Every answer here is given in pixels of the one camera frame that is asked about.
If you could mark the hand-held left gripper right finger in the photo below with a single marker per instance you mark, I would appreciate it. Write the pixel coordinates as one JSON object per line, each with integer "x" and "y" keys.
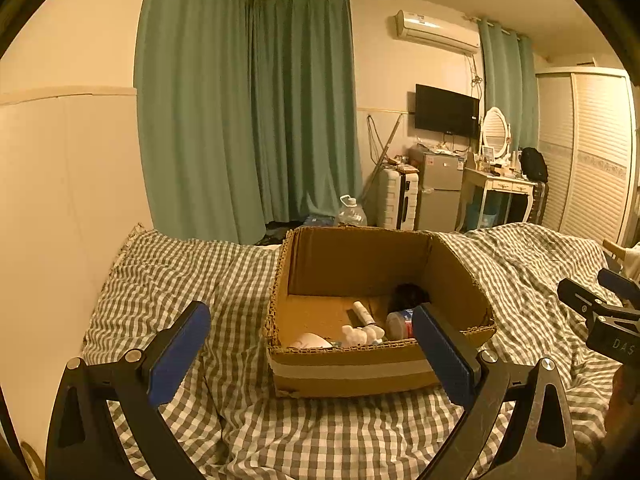
{"x": 445, "y": 355}

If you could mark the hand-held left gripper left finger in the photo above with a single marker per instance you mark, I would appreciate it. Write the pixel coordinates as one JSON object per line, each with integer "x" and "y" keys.
{"x": 180, "y": 355}

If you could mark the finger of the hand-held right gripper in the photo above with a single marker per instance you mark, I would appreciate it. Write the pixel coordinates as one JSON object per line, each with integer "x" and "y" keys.
{"x": 582, "y": 300}
{"x": 622, "y": 282}

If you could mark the black round object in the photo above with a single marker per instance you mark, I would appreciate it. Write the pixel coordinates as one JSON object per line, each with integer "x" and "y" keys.
{"x": 407, "y": 295}

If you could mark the white toy figure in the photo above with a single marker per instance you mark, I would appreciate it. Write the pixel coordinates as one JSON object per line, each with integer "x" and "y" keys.
{"x": 362, "y": 334}

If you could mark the small white tube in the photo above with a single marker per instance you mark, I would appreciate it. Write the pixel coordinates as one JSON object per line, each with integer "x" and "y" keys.
{"x": 363, "y": 312}

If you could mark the brown cardboard box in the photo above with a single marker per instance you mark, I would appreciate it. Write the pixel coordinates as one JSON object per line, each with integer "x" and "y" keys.
{"x": 350, "y": 375}

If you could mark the white tape roll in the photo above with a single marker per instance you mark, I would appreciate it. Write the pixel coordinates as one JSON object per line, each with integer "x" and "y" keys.
{"x": 312, "y": 342}

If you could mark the person's right hand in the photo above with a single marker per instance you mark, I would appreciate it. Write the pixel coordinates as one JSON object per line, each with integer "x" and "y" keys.
{"x": 622, "y": 400}

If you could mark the cream cloth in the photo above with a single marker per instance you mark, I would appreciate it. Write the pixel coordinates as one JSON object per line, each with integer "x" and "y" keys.
{"x": 630, "y": 260}

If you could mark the checked blanket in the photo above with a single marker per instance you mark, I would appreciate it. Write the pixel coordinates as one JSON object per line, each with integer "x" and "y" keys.
{"x": 190, "y": 285}

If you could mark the dark suitcase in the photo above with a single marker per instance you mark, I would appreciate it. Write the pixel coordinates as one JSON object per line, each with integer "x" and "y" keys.
{"x": 540, "y": 202}

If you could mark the blue bin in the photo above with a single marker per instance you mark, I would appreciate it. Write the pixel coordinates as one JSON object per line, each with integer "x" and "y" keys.
{"x": 482, "y": 217}

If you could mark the white louvred wardrobe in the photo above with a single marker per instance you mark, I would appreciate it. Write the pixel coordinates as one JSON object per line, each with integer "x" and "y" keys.
{"x": 590, "y": 155}

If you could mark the white dressing table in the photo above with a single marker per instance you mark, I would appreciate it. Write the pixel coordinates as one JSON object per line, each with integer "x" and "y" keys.
{"x": 500, "y": 184}

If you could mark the black backpack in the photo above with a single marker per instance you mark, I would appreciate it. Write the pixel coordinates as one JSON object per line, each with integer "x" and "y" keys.
{"x": 534, "y": 165}

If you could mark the small grey fridge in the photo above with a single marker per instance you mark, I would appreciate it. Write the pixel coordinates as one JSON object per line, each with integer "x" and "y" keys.
{"x": 441, "y": 195}

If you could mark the white suitcase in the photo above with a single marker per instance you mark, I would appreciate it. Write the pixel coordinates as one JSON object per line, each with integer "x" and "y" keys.
{"x": 392, "y": 200}

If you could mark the large clear water bottle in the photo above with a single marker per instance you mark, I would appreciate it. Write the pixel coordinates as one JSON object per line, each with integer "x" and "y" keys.
{"x": 351, "y": 214}

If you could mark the white oval mirror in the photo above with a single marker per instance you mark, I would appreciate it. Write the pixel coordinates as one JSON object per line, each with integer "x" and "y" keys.
{"x": 495, "y": 127}

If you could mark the narrow green curtain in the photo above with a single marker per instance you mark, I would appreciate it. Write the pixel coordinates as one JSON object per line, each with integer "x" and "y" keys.
{"x": 507, "y": 80}

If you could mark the wide green curtain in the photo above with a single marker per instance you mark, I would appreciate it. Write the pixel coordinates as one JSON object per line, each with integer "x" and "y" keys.
{"x": 195, "y": 110}

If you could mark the white air conditioner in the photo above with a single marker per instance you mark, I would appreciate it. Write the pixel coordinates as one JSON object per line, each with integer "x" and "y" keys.
{"x": 435, "y": 30}

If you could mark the black wall television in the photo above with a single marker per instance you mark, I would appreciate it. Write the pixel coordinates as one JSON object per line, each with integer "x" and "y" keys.
{"x": 446, "y": 110}

